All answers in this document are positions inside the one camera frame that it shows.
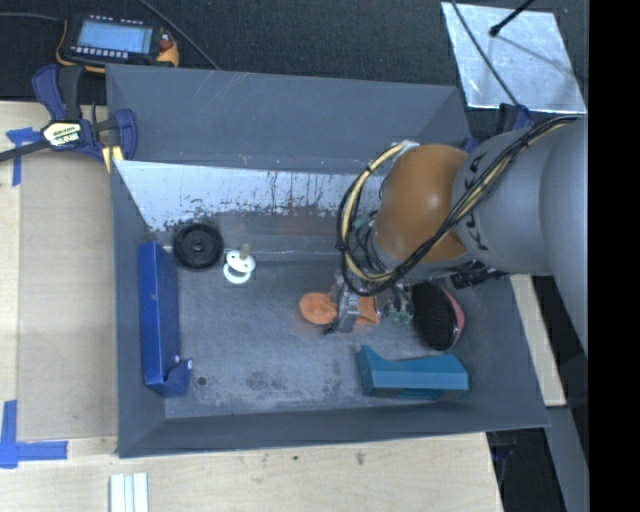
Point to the black round wheel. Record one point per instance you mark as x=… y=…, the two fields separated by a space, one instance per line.
x=198 y=246

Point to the black and red hairbrush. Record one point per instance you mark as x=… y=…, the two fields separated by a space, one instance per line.
x=436 y=317

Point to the long blue box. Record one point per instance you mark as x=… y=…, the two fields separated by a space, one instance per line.
x=159 y=320

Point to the teal flat block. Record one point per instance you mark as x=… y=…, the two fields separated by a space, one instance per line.
x=415 y=377

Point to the orange cloth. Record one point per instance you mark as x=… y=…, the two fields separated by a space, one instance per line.
x=316 y=307

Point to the grey metal bin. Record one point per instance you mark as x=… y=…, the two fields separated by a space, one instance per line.
x=270 y=350

